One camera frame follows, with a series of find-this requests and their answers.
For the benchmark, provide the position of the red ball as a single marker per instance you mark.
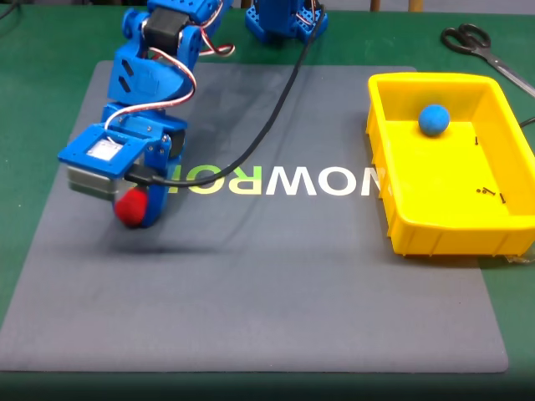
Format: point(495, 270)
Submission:
point(131, 209)

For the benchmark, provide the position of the wooden leg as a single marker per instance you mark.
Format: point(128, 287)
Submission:
point(375, 5)
point(416, 5)

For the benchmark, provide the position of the clear plastic wrapper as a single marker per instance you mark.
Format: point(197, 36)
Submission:
point(520, 259)

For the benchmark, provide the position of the blue ball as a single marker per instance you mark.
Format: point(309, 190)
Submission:
point(434, 120)

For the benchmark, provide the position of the yellow plastic bin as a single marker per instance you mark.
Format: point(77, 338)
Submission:
point(443, 209)

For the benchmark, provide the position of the blue and silver camera box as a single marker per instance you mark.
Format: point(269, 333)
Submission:
point(79, 156)

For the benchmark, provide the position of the grey mat with lettering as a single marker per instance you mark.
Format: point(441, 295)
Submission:
point(251, 271)

